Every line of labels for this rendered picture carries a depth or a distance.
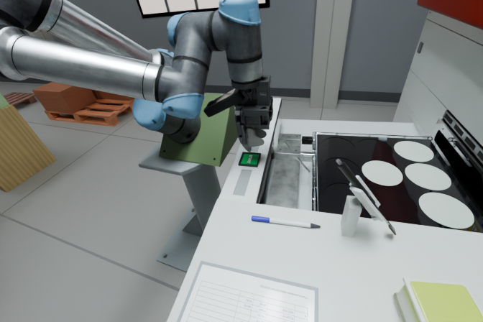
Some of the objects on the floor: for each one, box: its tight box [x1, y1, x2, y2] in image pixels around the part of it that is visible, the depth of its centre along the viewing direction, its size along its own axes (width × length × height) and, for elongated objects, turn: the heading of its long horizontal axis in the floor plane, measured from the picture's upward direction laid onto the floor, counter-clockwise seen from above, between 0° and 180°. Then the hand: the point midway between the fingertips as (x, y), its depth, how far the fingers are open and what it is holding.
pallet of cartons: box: [32, 82, 135, 127], centre depth 333 cm, size 128×88×47 cm
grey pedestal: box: [138, 142, 221, 272], centre depth 126 cm, size 51×44×82 cm
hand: (246, 147), depth 63 cm, fingers closed
